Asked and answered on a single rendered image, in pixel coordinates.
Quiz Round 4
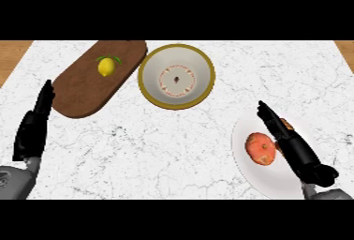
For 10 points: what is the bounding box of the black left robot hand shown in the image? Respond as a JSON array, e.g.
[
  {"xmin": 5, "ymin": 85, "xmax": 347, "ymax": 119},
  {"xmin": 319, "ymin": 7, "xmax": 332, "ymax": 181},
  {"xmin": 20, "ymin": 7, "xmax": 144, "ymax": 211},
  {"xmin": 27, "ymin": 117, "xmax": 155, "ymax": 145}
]
[{"xmin": 11, "ymin": 79, "xmax": 56, "ymax": 162}]

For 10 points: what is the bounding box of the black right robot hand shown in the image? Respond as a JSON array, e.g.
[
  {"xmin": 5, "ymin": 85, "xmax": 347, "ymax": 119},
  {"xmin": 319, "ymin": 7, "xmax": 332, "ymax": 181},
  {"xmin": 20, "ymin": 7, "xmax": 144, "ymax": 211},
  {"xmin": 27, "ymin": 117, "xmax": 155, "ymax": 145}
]
[{"xmin": 256, "ymin": 99, "xmax": 341, "ymax": 188}]

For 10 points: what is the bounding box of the white plate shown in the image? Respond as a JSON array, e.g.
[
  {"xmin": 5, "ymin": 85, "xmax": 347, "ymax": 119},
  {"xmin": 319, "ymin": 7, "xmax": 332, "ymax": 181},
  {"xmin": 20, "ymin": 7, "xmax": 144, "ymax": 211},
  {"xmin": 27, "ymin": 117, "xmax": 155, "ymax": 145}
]
[{"xmin": 232, "ymin": 107, "xmax": 341, "ymax": 201}]

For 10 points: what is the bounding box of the white bowl with gold rim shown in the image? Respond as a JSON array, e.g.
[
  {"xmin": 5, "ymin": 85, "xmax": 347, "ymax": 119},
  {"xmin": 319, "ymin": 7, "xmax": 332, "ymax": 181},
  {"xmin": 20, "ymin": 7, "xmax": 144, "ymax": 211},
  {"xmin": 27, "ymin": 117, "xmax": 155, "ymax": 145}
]
[{"xmin": 138, "ymin": 43, "xmax": 217, "ymax": 111}]

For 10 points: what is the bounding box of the orange-red round fruit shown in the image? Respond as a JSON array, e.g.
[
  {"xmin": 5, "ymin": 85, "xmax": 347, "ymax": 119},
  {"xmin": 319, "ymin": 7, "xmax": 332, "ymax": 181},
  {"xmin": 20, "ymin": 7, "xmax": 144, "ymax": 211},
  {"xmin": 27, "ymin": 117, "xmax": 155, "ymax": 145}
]
[{"xmin": 244, "ymin": 131, "xmax": 278, "ymax": 167}]

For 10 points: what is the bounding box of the brown wooden cutting board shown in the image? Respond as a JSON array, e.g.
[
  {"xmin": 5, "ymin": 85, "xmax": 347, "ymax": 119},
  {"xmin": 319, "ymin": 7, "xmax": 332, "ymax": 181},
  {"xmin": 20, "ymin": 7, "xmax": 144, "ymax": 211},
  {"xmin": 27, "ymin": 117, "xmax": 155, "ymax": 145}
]
[{"xmin": 51, "ymin": 40, "xmax": 149, "ymax": 119}]

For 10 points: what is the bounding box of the yellow lemon with leaves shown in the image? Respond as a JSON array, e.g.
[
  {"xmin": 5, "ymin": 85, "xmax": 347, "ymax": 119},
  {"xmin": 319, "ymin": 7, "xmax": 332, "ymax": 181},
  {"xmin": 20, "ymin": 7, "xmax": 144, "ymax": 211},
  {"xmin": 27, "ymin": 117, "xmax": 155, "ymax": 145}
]
[{"xmin": 95, "ymin": 54, "xmax": 124, "ymax": 78}]

